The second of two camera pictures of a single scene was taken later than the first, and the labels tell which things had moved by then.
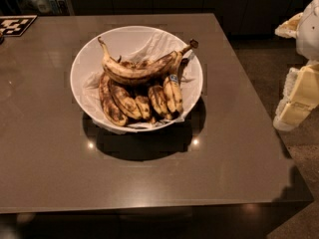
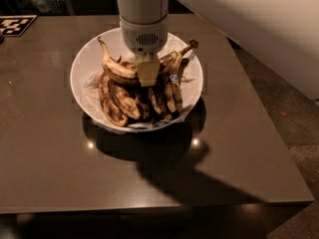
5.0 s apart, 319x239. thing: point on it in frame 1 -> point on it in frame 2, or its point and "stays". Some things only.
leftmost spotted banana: (110, 105) stays
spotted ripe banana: (141, 71) stays
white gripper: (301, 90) -> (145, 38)
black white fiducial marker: (15, 25) stays
